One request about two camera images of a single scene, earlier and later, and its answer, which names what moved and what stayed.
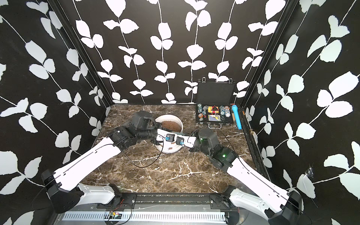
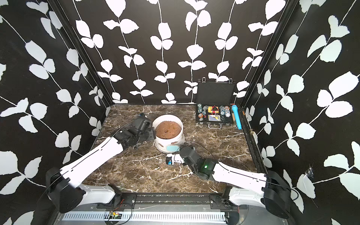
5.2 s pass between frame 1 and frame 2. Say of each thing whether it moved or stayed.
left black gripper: moved
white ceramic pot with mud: stayed
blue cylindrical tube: stayed
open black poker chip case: stayed
